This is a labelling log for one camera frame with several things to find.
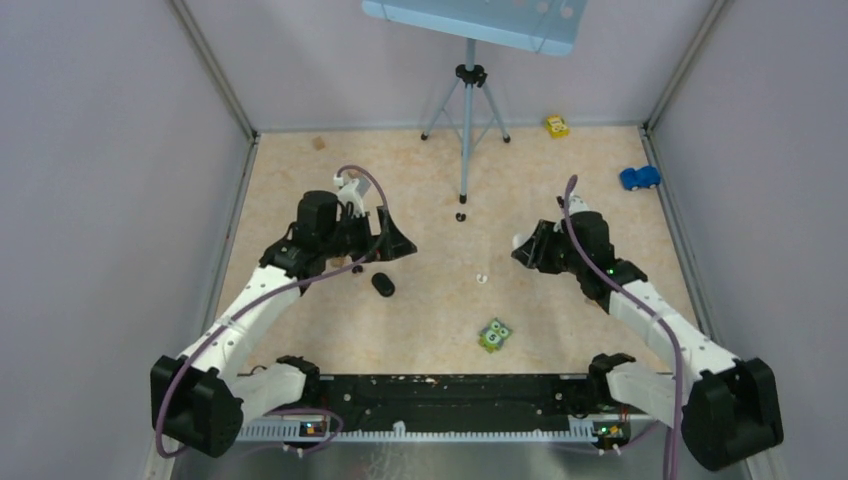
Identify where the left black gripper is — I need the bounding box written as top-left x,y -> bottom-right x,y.
321,205 -> 417,263

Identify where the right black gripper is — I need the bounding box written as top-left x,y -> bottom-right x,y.
514,219 -> 586,276

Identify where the white earbud charging case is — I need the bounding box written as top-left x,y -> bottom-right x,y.
512,233 -> 530,249

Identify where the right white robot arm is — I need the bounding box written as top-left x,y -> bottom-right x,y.
511,211 -> 784,471

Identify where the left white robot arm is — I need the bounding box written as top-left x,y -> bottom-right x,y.
150,190 -> 417,458

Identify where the black earbud charging case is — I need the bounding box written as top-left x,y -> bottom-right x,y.
371,272 -> 396,298

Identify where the green owl number block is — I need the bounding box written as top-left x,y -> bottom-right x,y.
478,318 -> 513,353

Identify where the small wooden cube far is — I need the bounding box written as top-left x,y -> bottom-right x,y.
312,136 -> 326,151

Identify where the blue toy car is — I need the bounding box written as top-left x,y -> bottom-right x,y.
619,165 -> 662,191

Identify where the light blue tripod stand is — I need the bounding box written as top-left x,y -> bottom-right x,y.
420,38 -> 512,205

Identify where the light blue perforated board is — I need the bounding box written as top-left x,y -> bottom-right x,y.
361,0 -> 587,56

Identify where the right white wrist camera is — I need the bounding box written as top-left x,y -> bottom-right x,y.
553,193 -> 590,232

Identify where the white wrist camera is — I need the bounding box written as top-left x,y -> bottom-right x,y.
333,173 -> 371,218
553,193 -> 590,232

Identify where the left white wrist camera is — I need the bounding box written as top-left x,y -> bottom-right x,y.
333,173 -> 371,218

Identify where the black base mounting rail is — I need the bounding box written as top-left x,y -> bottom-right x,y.
258,372 -> 654,439

